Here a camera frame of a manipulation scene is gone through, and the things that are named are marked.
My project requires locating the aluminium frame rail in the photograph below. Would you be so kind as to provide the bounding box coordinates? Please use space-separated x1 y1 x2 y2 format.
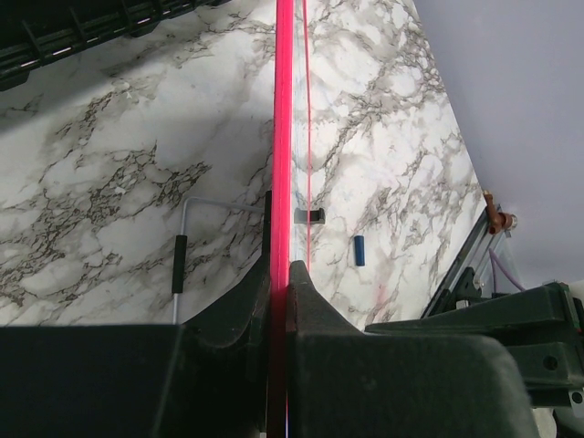
422 212 524 318

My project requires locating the copper brass fitting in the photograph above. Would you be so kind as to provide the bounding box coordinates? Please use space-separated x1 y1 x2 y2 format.
484 191 517 235

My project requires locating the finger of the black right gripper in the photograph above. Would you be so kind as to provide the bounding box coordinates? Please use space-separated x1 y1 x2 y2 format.
365 282 583 406

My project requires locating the wire whiteboard stand leg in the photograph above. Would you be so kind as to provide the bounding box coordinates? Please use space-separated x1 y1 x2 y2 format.
171 191 272 325

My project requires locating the blue marker cap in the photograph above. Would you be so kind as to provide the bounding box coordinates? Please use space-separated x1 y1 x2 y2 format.
353 235 366 266

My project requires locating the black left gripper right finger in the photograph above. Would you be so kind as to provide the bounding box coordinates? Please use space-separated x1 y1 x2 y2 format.
287 261 538 437

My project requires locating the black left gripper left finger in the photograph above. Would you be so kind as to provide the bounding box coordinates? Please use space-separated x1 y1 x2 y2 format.
1 259 270 437

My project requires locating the black plastic toolbox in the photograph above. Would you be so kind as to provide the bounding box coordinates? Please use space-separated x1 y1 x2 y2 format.
1 0 222 91

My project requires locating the pink-framed whiteboard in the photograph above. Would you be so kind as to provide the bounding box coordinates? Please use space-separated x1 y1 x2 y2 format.
266 1 298 437

